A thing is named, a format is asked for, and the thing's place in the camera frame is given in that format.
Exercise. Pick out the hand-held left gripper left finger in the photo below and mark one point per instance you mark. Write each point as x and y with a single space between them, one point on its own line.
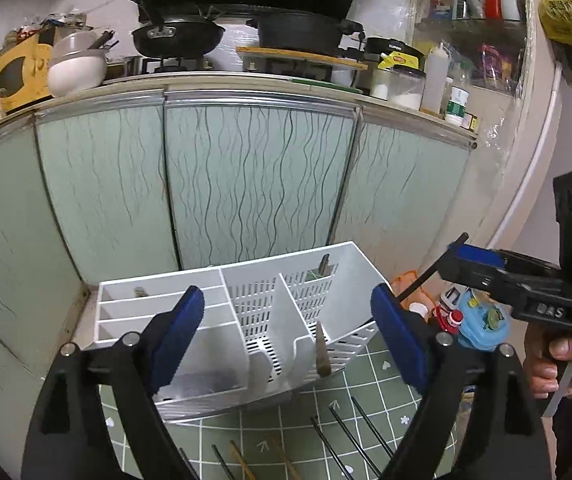
180 340

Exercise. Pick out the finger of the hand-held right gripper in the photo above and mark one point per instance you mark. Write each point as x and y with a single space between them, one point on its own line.
483 258
481 280

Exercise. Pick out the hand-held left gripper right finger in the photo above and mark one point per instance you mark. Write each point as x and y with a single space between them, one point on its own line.
398 340

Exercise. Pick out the white utensil holder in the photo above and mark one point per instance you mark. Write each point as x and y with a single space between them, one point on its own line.
266 290

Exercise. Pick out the wooden chopstick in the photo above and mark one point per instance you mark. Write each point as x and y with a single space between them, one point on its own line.
242 460
286 457

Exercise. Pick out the person's right hand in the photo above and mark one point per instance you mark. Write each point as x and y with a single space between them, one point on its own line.
541 365

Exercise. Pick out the white-capped bottle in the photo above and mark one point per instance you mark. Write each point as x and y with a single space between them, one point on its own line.
418 309

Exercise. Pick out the green grid tablecloth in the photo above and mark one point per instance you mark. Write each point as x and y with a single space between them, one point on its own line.
366 375

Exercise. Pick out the red-capped sauce bottle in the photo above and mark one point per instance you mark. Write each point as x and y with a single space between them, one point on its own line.
451 317

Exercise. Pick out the blue plastic container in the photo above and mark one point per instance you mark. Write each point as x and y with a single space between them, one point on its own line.
483 330

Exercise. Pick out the orange plastic bag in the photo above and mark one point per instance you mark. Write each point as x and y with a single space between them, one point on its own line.
408 282

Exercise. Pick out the green wavy cabinet door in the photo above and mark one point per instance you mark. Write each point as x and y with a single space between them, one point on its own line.
105 185
5 220
406 195
256 175

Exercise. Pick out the small yellow box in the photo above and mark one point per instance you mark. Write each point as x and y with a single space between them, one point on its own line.
471 123

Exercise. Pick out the white jar green label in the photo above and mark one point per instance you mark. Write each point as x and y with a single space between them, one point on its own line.
457 107

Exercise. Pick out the white squeeze bottle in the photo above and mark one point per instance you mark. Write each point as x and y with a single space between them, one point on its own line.
437 85

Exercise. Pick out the clear jar white powder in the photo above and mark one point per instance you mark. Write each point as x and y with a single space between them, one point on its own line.
398 90

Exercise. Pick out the colourful snack packets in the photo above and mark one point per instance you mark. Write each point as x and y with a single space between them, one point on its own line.
498 67

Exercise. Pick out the black electric appliance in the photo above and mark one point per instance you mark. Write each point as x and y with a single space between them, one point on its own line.
396 47

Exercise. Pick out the wooden cutting board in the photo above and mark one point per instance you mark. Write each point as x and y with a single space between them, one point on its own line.
306 56

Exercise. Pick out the gas stove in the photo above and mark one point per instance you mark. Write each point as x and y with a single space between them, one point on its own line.
165 66

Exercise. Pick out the black cooking pot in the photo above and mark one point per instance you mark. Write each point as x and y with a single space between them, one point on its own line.
301 32

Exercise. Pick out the black wok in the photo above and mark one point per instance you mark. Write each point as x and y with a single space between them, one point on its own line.
180 37

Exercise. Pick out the yellow countertop appliance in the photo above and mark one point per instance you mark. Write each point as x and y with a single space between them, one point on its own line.
18 75

